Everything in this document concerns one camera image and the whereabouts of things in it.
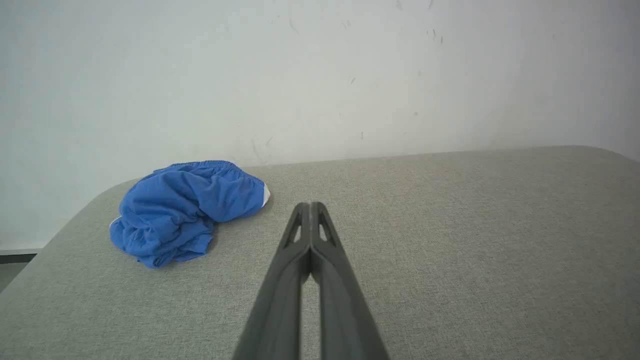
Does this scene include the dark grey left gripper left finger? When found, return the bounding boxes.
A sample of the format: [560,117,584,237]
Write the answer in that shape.
[232,202,312,360]

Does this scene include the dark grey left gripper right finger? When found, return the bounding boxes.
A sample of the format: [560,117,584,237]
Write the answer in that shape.
[310,201,391,360]

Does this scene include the blue shorts with white trim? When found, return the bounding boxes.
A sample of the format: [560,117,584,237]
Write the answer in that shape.
[109,160,271,269]

